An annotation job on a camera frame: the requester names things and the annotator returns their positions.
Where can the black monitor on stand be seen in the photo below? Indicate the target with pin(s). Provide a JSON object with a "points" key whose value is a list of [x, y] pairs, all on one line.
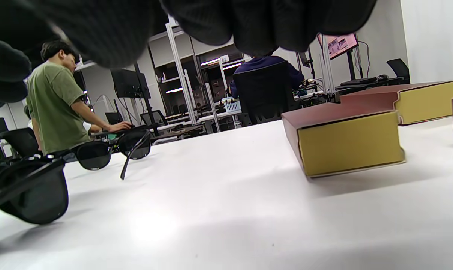
{"points": [[131, 84]]}

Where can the white partition panel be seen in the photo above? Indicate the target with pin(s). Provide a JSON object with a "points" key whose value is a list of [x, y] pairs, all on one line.
{"points": [[436, 37]]}

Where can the black sunglasses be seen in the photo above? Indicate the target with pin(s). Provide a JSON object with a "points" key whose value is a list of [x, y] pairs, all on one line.
{"points": [[39, 202], [95, 155]]}

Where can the black keyboard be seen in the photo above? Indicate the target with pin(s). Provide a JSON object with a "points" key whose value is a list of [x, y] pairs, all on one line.
{"points": [[359, 81]]}

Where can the white metal frame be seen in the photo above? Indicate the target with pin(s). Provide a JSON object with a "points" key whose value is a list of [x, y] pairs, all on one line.
{"points": [[327, 67], [179, 75]]}

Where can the person's right hand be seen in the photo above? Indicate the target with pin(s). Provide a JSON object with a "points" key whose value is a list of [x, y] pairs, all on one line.
{"points": [[106, 30]]}

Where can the black computer desk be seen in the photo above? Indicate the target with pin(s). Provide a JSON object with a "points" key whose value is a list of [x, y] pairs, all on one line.
{"points": [[395, 80]]}

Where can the black computer mouse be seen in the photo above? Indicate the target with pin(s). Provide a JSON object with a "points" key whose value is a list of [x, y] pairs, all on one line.
{"points": [[382, 77]]}

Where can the white plastic basket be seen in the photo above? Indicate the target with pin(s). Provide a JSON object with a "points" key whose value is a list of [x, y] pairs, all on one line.
{"points": [[232, 107]]}

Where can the black office chair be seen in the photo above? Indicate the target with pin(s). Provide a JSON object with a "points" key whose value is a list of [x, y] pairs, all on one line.
{"points": [[20, 142], [399, 69], [264, 93]]}

